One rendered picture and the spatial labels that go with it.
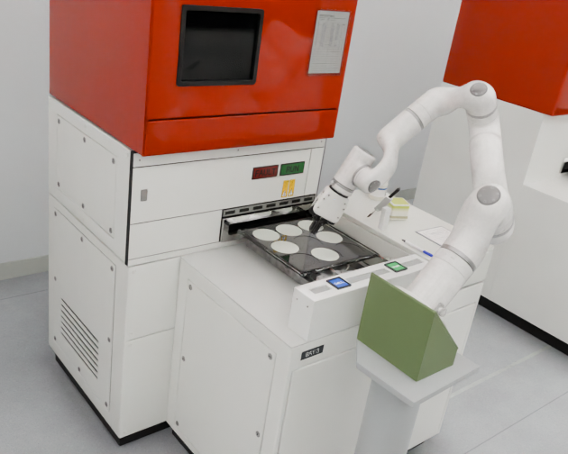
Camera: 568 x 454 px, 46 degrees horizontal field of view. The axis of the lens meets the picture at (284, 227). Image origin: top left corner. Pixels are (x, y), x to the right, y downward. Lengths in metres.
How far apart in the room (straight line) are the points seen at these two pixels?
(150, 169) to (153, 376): 0.84
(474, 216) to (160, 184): 0.99
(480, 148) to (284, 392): 0.95
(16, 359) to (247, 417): 1.36
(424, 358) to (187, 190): 0.96
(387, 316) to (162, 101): 0.92
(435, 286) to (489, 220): 0.24
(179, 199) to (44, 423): 1.14
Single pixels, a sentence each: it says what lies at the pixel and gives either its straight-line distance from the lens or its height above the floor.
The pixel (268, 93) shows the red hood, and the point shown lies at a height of 1.41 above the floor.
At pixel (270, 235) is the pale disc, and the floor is 0.90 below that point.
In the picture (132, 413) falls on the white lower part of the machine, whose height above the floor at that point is 0.19.
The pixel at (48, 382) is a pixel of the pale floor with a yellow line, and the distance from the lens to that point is 3.14.
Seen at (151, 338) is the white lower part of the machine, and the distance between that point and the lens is 2.51.
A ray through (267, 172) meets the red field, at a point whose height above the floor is 1.10.
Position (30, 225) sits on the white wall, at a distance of 3.83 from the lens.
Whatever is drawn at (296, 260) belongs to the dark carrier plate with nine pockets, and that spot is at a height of 0.90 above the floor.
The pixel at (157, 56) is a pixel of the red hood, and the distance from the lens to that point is 2.04.
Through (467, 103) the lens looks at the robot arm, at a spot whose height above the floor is 1.50.
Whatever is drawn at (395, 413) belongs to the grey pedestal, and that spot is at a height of 0.66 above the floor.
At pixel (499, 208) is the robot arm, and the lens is 1.97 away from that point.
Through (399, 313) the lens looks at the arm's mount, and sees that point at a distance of 1.92.
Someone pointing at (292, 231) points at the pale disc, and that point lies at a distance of 2.50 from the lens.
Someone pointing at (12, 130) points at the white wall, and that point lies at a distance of 3.61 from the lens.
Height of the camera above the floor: 1.91
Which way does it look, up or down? 24 degrees down
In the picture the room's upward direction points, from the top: 9 degrees clockwise
